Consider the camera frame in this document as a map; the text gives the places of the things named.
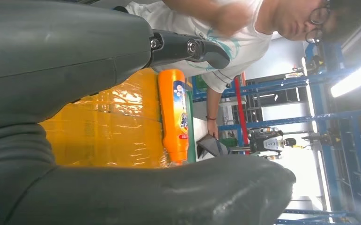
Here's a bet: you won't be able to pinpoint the black tablet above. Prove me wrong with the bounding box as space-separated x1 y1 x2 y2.
196 134 231 159

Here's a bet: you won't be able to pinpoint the person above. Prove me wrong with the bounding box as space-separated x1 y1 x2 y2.
113 0 361 141

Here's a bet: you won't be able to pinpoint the white black humanoid robot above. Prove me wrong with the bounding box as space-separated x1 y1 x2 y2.
248 127 297 160

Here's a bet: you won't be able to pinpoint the blue steel rack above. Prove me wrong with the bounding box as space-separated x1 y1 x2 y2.
192 42 361 225

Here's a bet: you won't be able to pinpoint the black round eyeglasses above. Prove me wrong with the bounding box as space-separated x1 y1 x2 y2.
305 0 332 44

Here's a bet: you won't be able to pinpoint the yellow taped cardboard mat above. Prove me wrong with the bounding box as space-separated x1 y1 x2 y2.
39 67 170 170

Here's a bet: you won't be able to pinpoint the ceiling strip light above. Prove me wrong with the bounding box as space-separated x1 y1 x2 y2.
317 150 333 213
330 57 361 98

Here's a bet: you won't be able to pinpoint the red steel post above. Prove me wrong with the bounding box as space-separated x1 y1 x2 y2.
233 76 250 155

